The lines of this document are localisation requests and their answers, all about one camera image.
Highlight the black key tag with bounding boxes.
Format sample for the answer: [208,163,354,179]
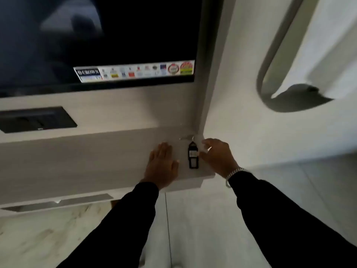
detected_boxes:
[188,141,199,169]

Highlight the person's right forearm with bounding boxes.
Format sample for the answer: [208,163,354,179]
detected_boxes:
[228,171,357,268]

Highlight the black flat screen television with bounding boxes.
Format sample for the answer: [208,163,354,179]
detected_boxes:
[0,0,203,98]

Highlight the person's left hand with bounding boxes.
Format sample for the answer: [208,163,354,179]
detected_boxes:
[140,142,179,191]

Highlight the strip of colourful stickers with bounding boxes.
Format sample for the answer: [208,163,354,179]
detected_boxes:
[73,60,196,83]

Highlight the black set-top box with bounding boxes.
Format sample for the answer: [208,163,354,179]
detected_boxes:
[0,106,78,134]

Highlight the silver chain bracelet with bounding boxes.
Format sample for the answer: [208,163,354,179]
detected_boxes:
[225,167,245,189]

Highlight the white wooden television cabinet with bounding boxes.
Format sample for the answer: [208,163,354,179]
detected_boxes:
[0,81,216,218]

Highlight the person's right hand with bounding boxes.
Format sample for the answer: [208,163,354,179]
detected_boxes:
[199,138,241,179]

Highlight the person's left forearm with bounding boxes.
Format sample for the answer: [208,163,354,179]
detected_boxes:
[56,181,160,268]

